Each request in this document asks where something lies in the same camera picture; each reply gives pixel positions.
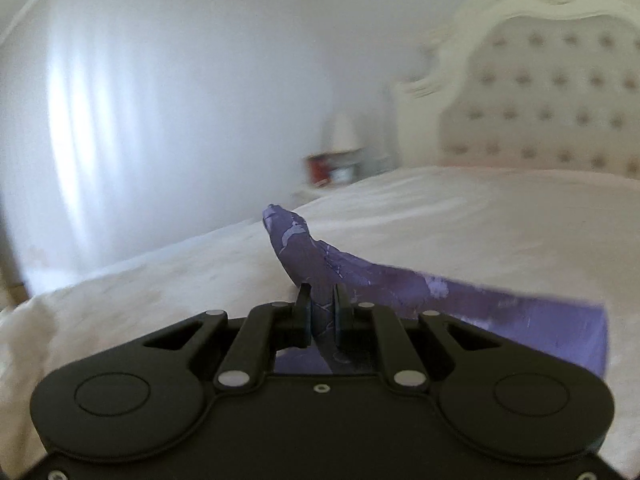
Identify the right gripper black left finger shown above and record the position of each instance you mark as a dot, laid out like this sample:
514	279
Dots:
301	324

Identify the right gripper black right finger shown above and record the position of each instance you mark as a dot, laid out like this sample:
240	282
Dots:
342	317

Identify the purple patterned garment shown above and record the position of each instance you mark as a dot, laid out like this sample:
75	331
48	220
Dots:
573	331

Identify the white table lamp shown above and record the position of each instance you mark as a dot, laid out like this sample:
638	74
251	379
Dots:
342	136

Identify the cream bedspread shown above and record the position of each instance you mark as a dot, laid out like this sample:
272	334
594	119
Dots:
552	233

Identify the cream tufted headboard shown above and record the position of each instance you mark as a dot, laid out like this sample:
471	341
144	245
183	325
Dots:
535	84

